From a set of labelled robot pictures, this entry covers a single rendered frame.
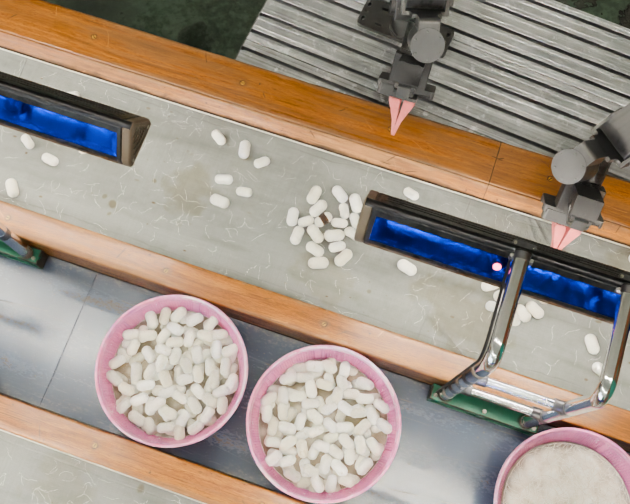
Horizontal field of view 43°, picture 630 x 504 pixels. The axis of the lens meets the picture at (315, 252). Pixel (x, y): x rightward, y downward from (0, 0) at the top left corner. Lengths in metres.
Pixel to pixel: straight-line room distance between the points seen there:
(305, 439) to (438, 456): 0.25
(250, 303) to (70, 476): 0.43
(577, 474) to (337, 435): 0.42
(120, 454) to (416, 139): 0.78
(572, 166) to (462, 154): 0.29
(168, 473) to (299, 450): 0.22
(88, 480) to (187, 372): 0.24
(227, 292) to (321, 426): 0.29
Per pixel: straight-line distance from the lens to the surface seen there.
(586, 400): 1.15
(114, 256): 1.49
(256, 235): 1.49
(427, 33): 1.35
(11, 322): 1.61
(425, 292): 1.47
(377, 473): 1.40
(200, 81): 1.60
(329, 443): 1.43
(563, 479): 1.49
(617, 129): 1.37
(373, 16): 1.77
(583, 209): 1.33
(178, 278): 1.46
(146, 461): 1.42
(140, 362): 1.48
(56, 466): 1.48
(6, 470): 1.51
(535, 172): 1.56
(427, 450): 1.50
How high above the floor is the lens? 2.16
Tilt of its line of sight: 74 degrees down
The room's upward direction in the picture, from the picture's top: 1 degrees clockwise
